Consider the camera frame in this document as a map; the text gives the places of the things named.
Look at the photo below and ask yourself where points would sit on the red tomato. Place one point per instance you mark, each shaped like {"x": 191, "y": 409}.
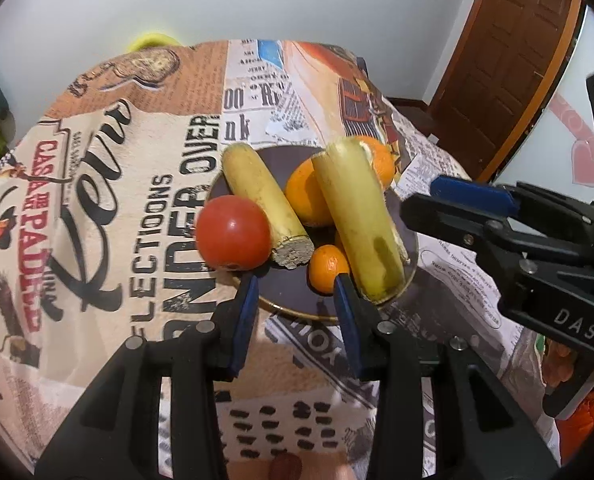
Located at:
{"x": 232, "y": 232}

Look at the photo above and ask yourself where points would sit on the yellow chair back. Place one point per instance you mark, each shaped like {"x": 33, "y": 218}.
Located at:
{"x": 152, "y": 41}

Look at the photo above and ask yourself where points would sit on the brown wooden door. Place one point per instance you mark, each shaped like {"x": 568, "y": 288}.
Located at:
{"x": 507, "y": 60}

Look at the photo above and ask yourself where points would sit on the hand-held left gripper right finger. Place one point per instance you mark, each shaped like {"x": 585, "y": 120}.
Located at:
{"x": 346, "y": 320}

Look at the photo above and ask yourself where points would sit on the person's right hand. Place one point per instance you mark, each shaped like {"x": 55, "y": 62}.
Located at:
{"x": 559, "y": 365}

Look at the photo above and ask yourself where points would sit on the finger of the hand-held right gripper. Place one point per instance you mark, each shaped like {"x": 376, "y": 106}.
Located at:
{"x": 447, "y": 220}
{"x": 472, "y": 192}

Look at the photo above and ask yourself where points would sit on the yellow banana piece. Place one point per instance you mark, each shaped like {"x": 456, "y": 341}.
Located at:
{"x": 362, "y": 220}
{"x": 257, "y": 190}

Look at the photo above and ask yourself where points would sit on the printed newspaper tablecloth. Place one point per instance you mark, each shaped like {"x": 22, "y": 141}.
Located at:
{"x": 102, "y": 210}

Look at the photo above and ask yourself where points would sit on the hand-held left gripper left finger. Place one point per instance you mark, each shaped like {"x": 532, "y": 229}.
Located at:
{"x": 244, "y": 320}

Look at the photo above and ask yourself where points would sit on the white sliding wardrobe door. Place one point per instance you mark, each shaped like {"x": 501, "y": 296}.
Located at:
{"x": 572, "y": 70}

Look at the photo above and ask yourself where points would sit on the small orange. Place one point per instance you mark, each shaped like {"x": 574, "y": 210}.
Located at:
{"x": 327, "y": 270}

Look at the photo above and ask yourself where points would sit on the dark purple plate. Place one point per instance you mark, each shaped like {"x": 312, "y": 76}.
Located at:
{"x": 297, "y": 300}

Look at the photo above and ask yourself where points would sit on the pink heart decoration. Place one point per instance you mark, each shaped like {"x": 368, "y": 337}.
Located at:
{"x": 584, "y": 155}

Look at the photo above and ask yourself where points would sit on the large orange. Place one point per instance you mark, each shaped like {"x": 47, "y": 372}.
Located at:
{"x": 304, "y": 195}
{"x": 381, "y": 162}

